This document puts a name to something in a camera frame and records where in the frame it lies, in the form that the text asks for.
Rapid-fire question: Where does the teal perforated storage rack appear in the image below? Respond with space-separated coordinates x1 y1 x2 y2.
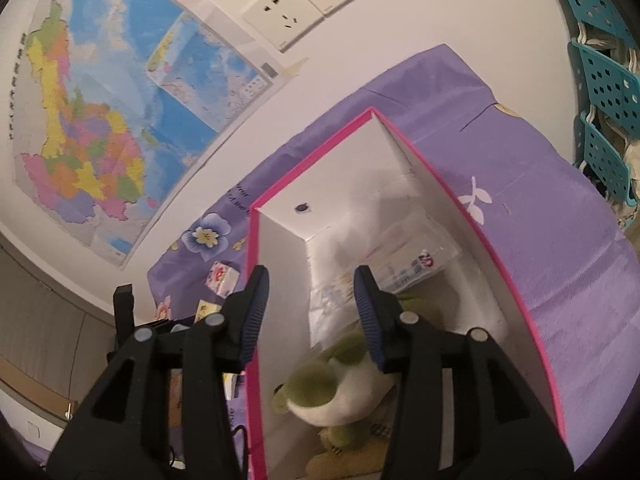
542 0 640 206

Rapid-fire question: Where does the yellow tissue pack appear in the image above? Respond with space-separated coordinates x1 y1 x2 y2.
194 299 223 325

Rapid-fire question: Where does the colourful wall map poster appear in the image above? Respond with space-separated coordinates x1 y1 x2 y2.
10 0 308 268

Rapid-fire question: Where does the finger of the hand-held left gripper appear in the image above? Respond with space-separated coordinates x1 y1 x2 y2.
113 284 136 356

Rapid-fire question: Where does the clear plastic package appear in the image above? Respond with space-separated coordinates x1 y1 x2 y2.
307 210 461 346

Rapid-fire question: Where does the green white plush toy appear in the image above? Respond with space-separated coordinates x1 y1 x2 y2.
271 295 446 461

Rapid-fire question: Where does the pink-edged white box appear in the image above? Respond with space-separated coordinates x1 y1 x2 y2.
243 106 568 480

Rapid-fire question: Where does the pink white tissue pack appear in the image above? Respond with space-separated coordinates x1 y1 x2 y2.
206 261 240 296

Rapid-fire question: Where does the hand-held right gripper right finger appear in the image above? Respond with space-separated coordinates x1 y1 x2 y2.
353 265 576 480

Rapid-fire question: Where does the purple floral bed sheet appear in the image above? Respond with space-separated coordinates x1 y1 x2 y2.
146 44 640 480

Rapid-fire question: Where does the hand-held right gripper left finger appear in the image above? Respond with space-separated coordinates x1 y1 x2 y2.
47 265 271 480

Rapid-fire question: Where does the beige wooden headboard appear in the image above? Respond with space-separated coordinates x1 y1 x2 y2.
0 242 118 411

